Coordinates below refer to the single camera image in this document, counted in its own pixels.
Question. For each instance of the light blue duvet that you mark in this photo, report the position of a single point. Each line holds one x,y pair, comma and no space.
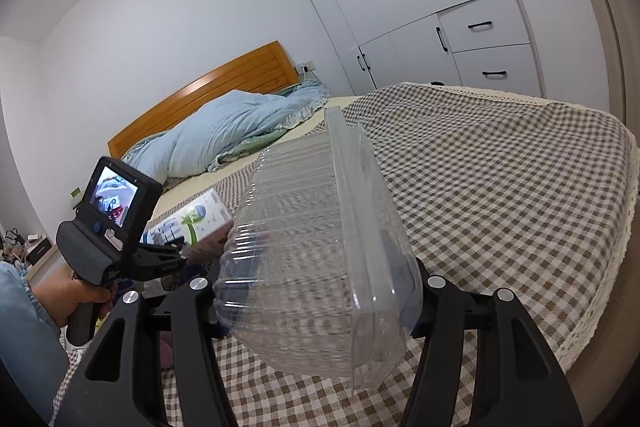
225,127

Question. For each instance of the clear plastic clamshell container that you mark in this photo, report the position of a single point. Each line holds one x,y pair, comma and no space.
300,257

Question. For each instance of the wall outlet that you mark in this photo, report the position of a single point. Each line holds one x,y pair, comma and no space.
307,67

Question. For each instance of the wooden windowsill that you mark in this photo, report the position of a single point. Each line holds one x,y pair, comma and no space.
39,271

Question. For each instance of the wooden headboard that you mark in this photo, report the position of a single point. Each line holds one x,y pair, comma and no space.
225,72

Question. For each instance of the brown checked blanket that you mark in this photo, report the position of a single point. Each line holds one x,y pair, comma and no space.
475,182

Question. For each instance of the handbag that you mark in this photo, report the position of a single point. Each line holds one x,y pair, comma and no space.
12,241

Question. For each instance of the black box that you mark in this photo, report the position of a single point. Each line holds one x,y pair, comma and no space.
40,251

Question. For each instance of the person's left forearm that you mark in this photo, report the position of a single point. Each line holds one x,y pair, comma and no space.
20,347

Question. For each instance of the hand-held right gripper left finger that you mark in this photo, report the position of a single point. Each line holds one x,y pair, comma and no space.
200,307

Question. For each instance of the white and green carton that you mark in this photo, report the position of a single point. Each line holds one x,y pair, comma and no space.
200,217

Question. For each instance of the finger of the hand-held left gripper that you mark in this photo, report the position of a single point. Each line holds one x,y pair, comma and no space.
160,269
157,249

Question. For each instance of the white wardrobe drawer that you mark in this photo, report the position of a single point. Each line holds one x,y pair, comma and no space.
480,22
495,69

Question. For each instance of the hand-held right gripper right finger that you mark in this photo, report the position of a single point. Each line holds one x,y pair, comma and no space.
440,307

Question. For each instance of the person's left hand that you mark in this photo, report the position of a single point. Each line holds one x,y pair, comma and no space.
55,302

